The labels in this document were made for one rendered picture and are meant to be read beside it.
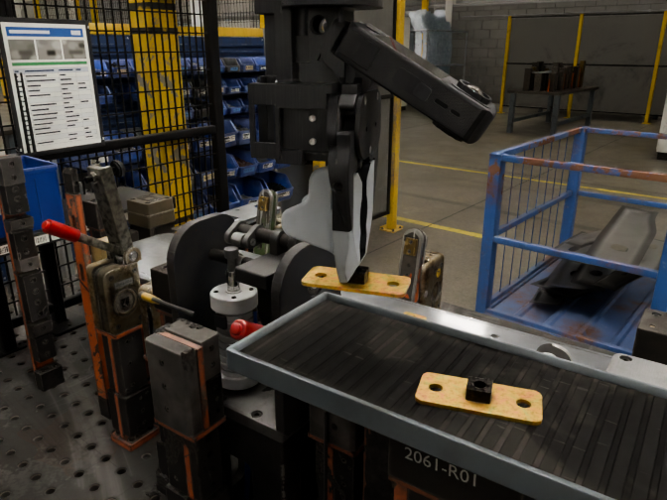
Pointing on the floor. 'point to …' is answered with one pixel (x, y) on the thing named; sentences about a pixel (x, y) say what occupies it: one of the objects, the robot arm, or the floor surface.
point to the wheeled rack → (445, 31)
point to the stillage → (577, 255)
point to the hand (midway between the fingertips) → (356, 262)
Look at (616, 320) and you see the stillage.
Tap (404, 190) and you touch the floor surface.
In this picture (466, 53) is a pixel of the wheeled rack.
